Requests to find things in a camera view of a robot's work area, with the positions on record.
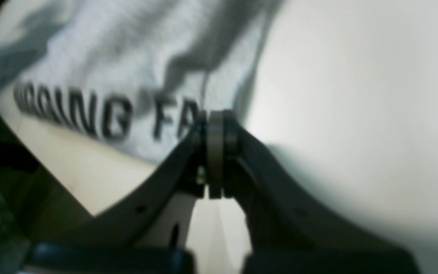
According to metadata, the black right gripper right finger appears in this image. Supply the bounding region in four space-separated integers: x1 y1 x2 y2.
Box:
223 111 420 274

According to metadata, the grey t-shirt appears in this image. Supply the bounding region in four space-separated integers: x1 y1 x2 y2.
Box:
0 0 280 163

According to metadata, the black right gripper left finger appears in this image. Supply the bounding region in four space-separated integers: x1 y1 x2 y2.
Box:
23 111 225 274

